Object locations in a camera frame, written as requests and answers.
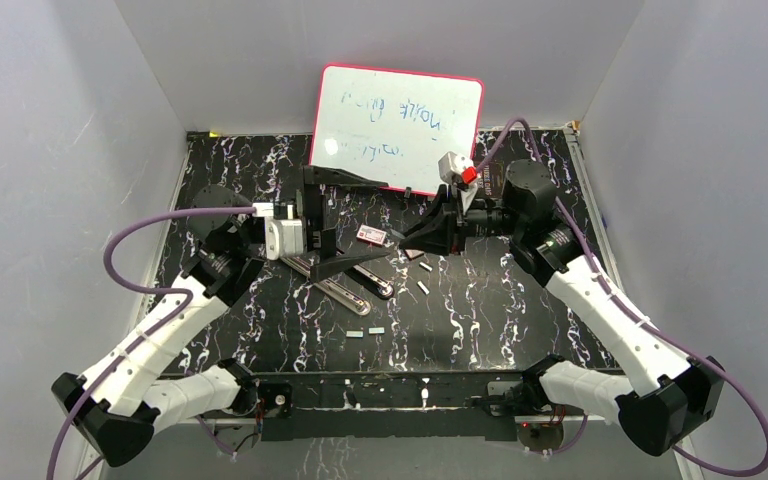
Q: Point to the cardboard staple box tray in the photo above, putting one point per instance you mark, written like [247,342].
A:
[413,254]

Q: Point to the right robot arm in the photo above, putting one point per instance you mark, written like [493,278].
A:
[660,396]

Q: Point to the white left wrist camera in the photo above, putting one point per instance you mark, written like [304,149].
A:
[284,238]

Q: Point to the pink framed whiteboard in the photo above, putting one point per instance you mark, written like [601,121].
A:
[392,125]

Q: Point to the red white staple box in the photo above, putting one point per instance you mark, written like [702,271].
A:
[371,235]

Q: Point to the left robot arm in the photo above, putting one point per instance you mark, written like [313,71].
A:
[120,403]

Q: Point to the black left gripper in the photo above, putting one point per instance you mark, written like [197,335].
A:
[319,236]

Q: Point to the brown Three Days book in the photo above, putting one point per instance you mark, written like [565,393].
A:
[492,178]

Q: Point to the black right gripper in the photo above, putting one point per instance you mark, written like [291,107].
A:
[442,232]

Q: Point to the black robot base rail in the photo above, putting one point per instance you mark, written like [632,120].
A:
[390,404]

